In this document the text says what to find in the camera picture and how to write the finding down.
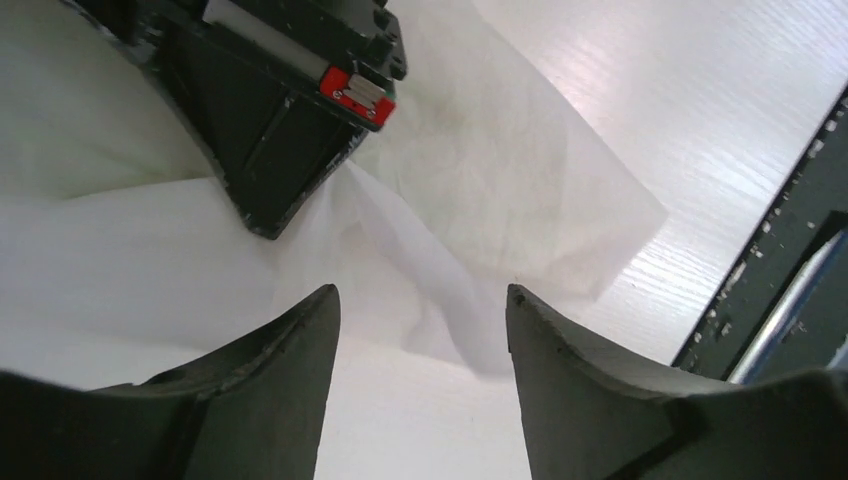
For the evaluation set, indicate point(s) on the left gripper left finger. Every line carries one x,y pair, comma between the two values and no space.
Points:
252,409

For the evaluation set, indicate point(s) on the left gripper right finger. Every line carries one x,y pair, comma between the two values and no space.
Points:
592,409

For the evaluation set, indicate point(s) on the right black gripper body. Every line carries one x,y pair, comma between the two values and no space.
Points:
348,52

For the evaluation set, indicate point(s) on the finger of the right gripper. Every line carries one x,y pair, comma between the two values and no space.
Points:
270,137

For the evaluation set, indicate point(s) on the white wrapping paper sheet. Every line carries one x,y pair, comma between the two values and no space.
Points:
121,256

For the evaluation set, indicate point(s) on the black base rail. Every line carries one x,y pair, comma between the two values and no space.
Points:
815,191

